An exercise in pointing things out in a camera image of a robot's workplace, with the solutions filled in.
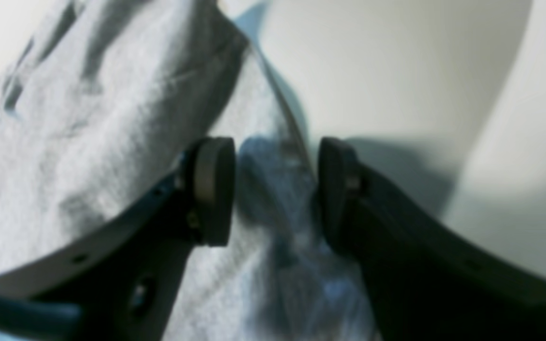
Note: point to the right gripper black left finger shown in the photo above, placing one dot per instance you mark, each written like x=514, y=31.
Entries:
x=120, y=283

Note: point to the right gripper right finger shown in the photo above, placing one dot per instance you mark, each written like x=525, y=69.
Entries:
x=424, y=282

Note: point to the grey t-shirt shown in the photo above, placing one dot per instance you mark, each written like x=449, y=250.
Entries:
x=96, y=109

